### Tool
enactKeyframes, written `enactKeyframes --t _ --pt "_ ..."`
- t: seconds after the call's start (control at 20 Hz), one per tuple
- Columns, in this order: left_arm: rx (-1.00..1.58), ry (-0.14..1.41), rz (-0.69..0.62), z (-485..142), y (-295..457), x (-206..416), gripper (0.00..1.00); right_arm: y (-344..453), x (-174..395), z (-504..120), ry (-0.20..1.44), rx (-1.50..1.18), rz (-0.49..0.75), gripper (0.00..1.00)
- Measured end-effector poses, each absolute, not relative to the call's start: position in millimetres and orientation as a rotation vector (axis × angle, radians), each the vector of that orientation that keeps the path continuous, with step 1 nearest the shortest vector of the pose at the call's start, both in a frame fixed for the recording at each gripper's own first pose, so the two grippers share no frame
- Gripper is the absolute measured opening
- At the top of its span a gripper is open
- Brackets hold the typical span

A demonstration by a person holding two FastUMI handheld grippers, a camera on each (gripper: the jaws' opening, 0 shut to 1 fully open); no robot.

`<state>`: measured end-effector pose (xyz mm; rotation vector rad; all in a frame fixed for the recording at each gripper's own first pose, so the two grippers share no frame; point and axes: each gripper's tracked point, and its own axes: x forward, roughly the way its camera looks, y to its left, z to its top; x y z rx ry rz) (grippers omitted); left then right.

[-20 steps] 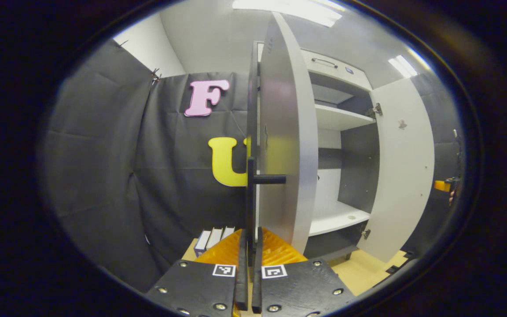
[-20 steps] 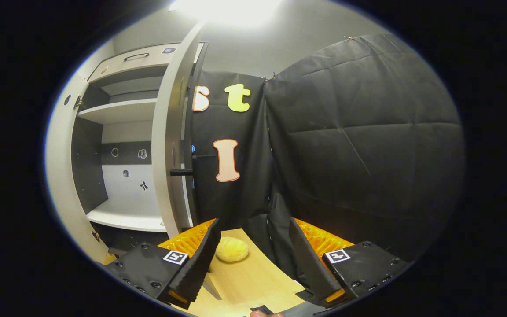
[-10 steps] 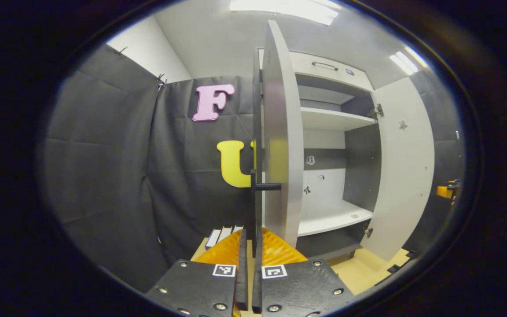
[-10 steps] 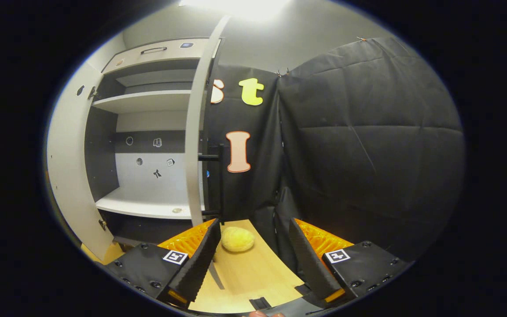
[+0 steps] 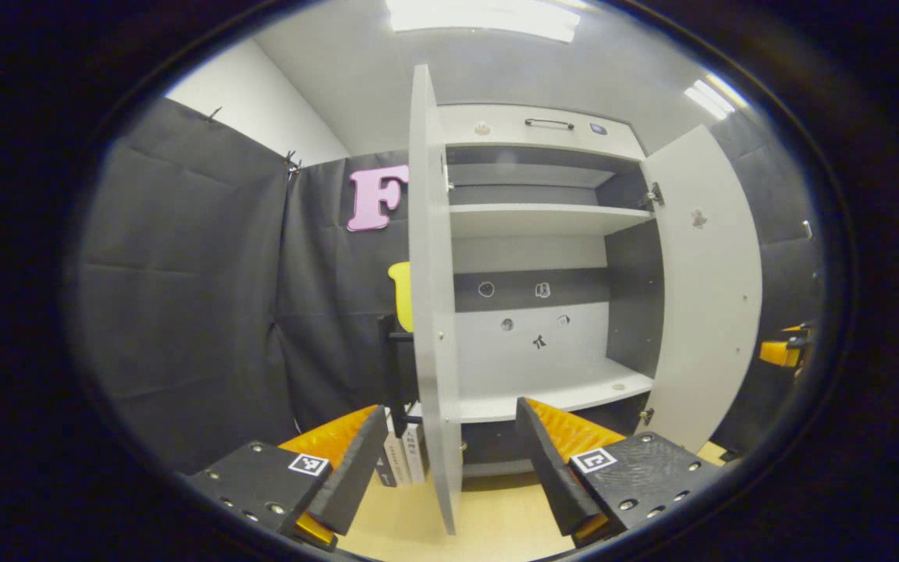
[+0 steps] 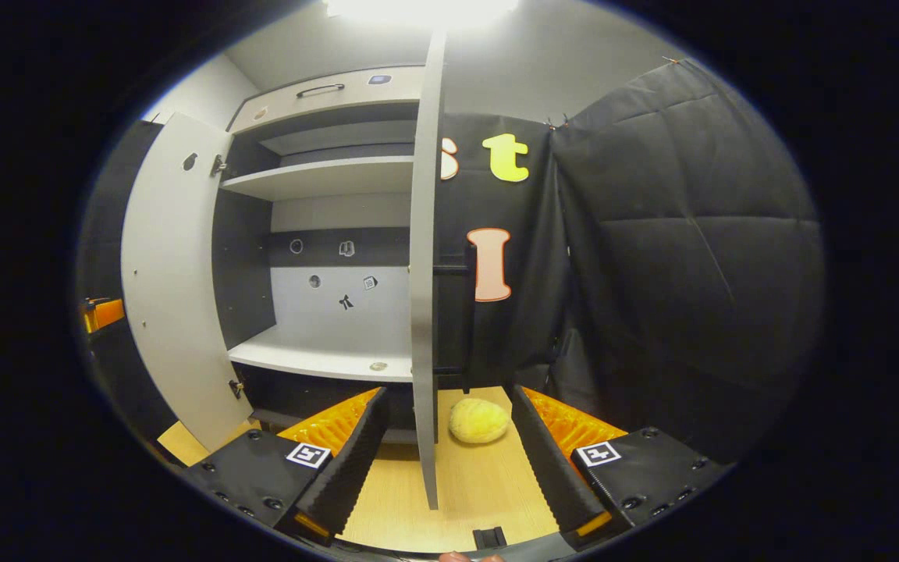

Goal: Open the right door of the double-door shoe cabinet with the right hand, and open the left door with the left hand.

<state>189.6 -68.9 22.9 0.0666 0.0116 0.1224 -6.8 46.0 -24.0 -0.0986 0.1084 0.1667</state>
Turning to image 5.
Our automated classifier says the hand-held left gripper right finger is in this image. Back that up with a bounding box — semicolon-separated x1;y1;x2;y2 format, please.
513;397;723;547

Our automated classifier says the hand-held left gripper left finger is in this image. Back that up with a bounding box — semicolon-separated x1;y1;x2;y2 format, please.
184;404;389;551

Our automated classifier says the beige cabinet door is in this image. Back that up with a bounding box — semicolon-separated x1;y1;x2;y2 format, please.
641;125;764;454
407;64;464;536

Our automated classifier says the beige double-door shoe cabinet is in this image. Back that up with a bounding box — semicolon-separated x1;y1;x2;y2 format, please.
438;104;665;478

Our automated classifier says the cream book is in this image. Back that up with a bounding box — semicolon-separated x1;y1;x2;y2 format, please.
375;428;411;489

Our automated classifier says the white book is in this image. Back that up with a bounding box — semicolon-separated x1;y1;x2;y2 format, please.
401;402;428;485

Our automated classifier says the black backdrop cloth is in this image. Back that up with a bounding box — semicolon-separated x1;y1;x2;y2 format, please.
75;98;825;477

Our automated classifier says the small ceiling light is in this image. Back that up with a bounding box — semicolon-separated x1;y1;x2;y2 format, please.
684;73;751;122

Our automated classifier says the large ceiling light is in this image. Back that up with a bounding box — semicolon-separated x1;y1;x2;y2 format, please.
386;0;581;44

